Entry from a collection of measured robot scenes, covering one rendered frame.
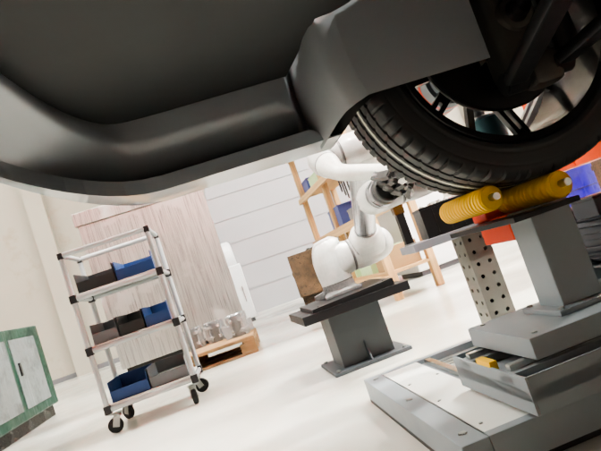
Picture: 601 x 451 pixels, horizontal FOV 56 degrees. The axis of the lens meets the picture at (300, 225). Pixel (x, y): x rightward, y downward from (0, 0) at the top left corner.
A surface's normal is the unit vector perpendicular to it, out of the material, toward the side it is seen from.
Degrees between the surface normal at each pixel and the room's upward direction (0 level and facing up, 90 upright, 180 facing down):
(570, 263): 90
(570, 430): 90
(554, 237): 90
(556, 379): 90
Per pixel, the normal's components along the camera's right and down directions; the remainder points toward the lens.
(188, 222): 0.14, -0.12
